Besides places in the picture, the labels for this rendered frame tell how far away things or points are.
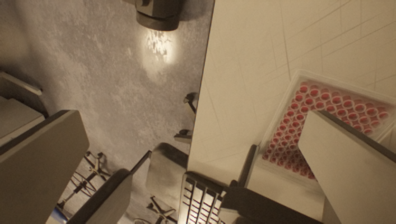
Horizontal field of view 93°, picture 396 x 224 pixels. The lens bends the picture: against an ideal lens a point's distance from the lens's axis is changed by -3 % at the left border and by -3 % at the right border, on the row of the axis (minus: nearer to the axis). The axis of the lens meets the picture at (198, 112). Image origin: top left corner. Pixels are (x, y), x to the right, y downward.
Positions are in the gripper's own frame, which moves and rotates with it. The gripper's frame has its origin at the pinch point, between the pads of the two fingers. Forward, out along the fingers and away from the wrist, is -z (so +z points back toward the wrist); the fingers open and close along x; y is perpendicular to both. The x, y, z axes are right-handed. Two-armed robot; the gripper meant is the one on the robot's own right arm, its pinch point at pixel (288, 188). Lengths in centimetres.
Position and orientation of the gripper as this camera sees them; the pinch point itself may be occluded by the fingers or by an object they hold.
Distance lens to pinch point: 24.2
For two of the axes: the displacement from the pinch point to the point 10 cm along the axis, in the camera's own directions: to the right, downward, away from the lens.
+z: -4.3, 6.7, -6.0
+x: 9.0, 3.6, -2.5
